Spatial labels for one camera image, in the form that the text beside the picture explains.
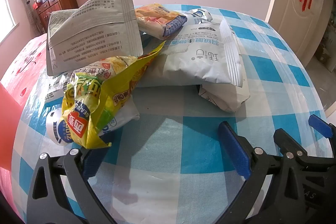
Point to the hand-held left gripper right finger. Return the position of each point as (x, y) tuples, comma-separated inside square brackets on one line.
[(233, 148)]

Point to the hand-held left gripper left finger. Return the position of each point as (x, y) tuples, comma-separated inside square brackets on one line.
[(90, 164)]

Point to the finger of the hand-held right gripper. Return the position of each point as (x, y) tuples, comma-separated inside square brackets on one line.
[(284, 140), (319, 125)]

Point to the long white packet dark side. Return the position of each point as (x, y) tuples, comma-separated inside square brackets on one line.
[(225, 98)]

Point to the yellow snack bag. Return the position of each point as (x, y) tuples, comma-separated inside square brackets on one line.
[(86, 108)]

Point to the white packet blue round logo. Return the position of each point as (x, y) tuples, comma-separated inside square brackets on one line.
[(126, 111)]

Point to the large white packet blue print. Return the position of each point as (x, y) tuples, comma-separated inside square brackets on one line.
[(199, 56)]

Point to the grey printed packet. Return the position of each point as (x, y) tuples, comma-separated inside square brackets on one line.
[(92, 29)]

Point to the small white blue packet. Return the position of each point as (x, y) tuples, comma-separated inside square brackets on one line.
[(199, 14)]

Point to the orange yellow bread packet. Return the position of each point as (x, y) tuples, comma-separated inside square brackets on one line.
[(155, 19)]

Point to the blue white checkered cloth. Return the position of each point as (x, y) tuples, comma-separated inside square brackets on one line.
[(170, 161)]

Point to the window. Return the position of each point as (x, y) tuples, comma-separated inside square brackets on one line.
[(6, 8)]

